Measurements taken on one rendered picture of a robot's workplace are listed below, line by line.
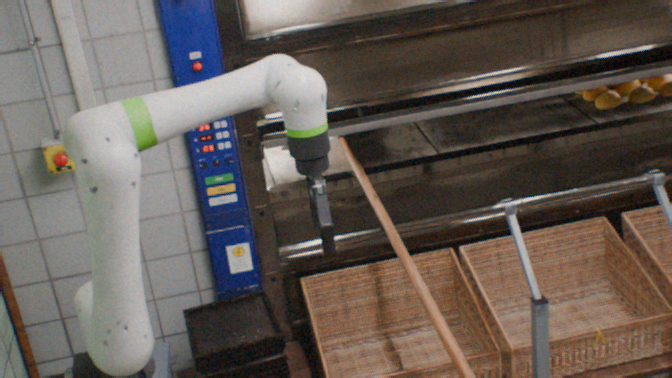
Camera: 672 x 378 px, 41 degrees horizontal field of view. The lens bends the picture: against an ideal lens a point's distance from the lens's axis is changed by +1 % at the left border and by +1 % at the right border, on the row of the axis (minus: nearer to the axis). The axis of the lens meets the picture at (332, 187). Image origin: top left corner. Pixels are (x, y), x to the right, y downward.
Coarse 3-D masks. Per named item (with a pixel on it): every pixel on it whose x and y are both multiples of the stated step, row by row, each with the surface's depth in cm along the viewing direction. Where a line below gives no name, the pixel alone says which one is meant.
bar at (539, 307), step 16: (640, 176) 277; (656, 176) 276; (560, 192) 274; (576, 192) 274; (592, 192) 275; (656, 192) 279; (480, 208) 270; (496, 208) 271; (512, 208) 271; (400, 224) 267; (416, 224) 268; (432, 224) 269; (512, 224) 271; (320, 240) 264; (336, 240) 264; (352, 240) 266; (528, 272) 265; (544, 304) 261; (544, 320) 263; (544, 336) 266; (544, 352) 268; (544, 368) 271
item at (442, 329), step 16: (352, 160) 304; (368, 192) 282; (384, 208) 272; (384, 224) 262; (400, 240) 252; (400, 256) 245; (416, 272) 236; (416, 288) 230; (432, 304) 222; (432, 320) 217; (448, 336) 209; (448, 352) 206; (464, 368) 198
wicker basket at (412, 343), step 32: (416, 256) 312; (320, 288) 309; (352, 288) 311; (384, 288) 313; (448, 288) 316; (352, 320) 313; (384, 320) 314; (416, 320) 316; (448, 320) 318; (480, 320) 292; (320, 352) 282; (352, 352) 310; (384, 352) 307; (416, 352) 306; (480, 352) 299
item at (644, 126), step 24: (624, 120) 315; (648, 120) 313; (504, 144) 309; (528, 144) 307; (552, 144) 309; (576, 144) 310; (384, 168) 302; (408, 168) 302; (432, 168) 303; (288, 192) 297
